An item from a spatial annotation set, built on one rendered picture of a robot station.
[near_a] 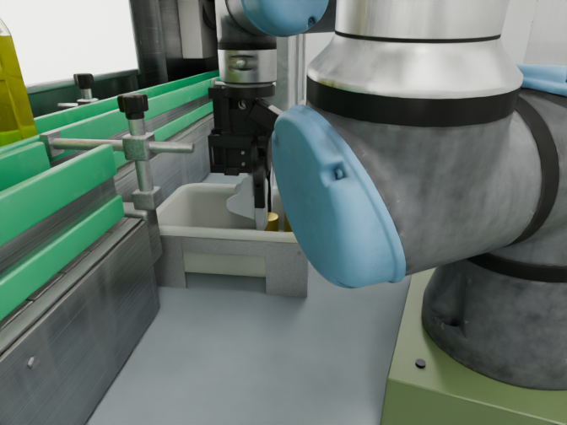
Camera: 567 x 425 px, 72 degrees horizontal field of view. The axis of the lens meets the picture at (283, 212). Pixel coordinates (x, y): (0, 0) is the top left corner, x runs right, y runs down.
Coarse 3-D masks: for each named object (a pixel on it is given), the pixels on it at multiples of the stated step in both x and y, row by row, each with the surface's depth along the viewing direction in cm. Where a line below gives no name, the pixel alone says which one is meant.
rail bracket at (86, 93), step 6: (78, 78) 63; (84, 78) 63; (90, 78) 64; (78, 84) 63; (84, 84) 64; (90, 84) 65; (84, 90) 64; (90, 90) 65; (84, 96) 65; (90, 96) 65; (78, 102) 65; (84, 102) 65; (90, 102) 64; (60, 108) 66; (66, 108) 66
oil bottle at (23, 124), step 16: (0, 32) 38; (0, 48) 38; (0, 64) 38; (16, 64) 40; (0, 80) 38; (16, 80) 40; (0, 96) 38; (16, 96) 40; (0, 112) 39; (16, 112) 41; (0, 128) 39; (16, 128) 41; (32, 128) 43; (0, 144) 39
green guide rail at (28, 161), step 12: (36, 144) 39; (0, 156) 35; (12, 156) 36; (24, 156) 37; (36, 156) 39; (0, 168) 35; (12, 168) 36; (24, 168) 38; (36, 168) 39; (48, 168) 41; (0, 180) 35; (12, 180) 36
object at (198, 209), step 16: (176, 192) 61; (192, 192) 64; (208, 192) 64; (224, 192) 64; (160, 208) 55; (176, 208) 60; (192, 208) 65; (208, 208) 65; (224, 208) 65; (272, 208) 64; (160, 224) 54; (176, 224) 59; (192, 224) 66; (208, 224) 66; (224, 224) 66; (240, 224) 66; (272, 240) 48; (288, 240) 48
